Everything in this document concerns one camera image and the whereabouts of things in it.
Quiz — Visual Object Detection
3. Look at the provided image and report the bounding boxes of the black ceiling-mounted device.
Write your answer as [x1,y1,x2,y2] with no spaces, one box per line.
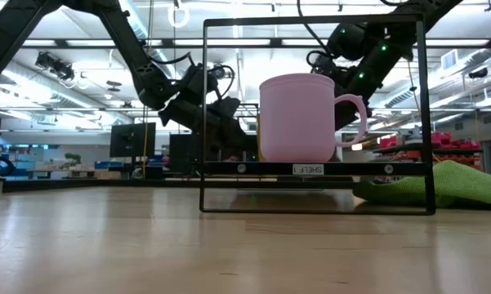
[34,51,76,82]

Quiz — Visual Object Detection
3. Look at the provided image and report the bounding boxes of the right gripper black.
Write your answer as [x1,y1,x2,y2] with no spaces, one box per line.
[333,75,377,132]

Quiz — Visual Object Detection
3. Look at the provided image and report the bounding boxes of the pink plastic mug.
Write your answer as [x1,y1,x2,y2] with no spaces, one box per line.
[257,73,369,163]

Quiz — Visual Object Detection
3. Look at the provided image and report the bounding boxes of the green cloth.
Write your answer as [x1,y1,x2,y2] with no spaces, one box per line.
[352,159,491,210]

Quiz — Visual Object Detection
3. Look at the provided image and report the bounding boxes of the black partition screen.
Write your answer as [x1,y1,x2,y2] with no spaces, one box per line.
[168,132,205,177]

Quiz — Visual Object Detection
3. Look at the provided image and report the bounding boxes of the yellow mug with white handle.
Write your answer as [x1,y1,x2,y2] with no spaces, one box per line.
[256,114,263,163]

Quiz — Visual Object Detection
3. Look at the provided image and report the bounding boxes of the rack with red bins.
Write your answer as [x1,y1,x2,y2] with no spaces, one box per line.
[371,129,484,172]

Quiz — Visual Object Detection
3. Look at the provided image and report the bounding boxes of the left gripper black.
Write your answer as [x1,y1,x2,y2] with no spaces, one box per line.
[158,94,259,163]

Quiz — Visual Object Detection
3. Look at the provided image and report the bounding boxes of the white hanging ring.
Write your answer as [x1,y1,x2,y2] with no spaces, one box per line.
[167,2,191,29]

